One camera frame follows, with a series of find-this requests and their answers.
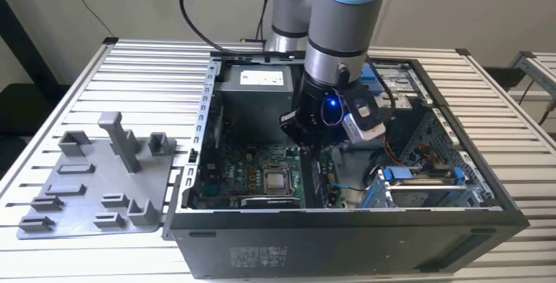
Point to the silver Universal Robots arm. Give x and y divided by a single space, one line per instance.
343 29

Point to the grey power supply unit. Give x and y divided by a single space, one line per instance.
252 114

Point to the blue disk carrier clip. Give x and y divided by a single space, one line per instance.
370 78

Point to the black CPU socket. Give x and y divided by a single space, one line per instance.
276 168

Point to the silver CPU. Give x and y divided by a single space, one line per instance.
277 182

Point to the green motherboard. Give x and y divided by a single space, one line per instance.
244 166

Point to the grey metal drive cage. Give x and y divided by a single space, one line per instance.
404 78

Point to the blue disk carrier with disk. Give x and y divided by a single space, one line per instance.
398 173

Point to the black graphics card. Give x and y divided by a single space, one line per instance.
269 202

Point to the black table corner cap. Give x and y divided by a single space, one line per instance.
112 40
463 52

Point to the black open PC case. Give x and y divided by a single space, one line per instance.
304 247

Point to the black box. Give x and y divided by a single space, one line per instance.
505 78

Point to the grey plastic parts rack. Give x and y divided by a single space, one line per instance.
105 182

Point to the metal slat side table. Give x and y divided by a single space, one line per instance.
539 68

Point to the black slanted stand pole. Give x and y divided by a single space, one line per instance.
26 45

